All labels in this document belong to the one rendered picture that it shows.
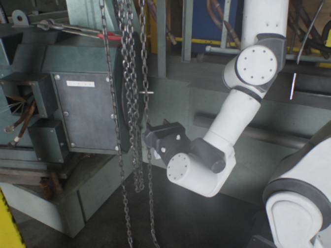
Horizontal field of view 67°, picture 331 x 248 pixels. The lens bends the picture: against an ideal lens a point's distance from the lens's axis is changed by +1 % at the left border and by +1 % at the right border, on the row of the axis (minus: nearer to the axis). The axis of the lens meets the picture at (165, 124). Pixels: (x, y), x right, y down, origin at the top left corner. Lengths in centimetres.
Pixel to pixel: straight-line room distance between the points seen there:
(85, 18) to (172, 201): 111
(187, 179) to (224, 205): 92
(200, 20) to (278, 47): 336
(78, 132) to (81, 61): 27
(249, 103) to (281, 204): 24
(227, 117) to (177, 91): 78
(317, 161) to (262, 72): 22
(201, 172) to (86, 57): 56
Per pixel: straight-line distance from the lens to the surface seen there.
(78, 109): 94
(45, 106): 90
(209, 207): 140
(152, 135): 67
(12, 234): 90
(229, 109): 54
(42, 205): 132
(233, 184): 141
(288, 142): 111
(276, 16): 59
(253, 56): 53
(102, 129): 94
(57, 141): 97
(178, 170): 52
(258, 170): 132
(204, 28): 388
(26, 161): 117
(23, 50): 102
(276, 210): 65
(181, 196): 144
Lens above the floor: 103
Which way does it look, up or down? 30 degrees down
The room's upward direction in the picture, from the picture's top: straight up
